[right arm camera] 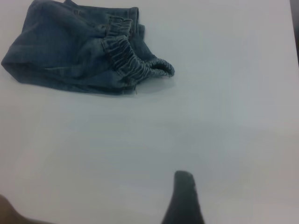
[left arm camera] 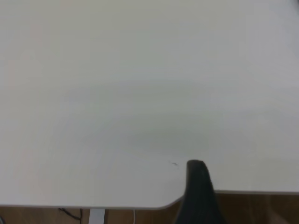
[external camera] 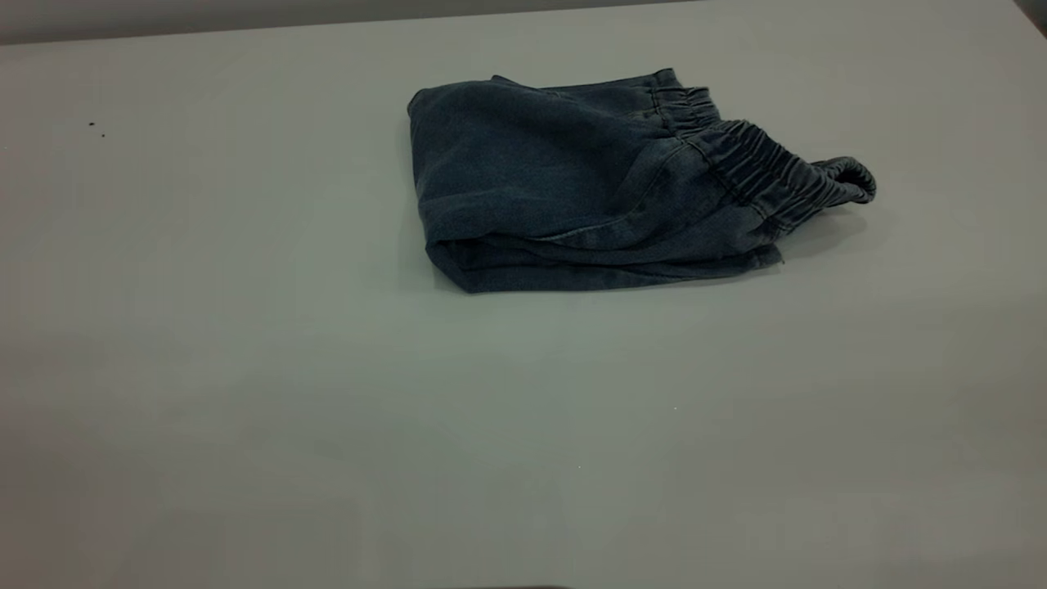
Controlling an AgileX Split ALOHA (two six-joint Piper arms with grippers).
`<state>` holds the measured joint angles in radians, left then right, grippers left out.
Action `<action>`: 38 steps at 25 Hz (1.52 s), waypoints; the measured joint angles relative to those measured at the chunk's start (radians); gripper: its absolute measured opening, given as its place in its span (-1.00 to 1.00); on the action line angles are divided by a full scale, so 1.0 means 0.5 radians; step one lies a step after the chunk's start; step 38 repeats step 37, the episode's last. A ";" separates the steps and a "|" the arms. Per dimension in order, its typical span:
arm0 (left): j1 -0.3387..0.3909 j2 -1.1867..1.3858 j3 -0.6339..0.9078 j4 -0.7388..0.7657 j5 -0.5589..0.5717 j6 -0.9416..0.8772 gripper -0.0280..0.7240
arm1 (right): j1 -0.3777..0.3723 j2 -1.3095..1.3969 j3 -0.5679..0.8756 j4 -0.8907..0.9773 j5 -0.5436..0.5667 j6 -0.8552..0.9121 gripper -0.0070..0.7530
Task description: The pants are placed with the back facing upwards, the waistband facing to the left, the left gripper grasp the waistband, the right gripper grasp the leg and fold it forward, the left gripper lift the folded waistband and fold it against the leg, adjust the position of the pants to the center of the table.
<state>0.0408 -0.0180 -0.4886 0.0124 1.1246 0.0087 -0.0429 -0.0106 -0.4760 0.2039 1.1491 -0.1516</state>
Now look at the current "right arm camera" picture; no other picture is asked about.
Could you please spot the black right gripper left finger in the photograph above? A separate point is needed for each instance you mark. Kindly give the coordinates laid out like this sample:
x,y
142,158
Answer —
x,y
9,214

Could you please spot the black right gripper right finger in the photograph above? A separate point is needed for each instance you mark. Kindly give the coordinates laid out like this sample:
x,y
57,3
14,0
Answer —
x,y
184,203

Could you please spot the blue denim shorts basketball print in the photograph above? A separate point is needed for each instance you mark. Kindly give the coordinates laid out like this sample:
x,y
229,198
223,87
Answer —
x,y
58,46

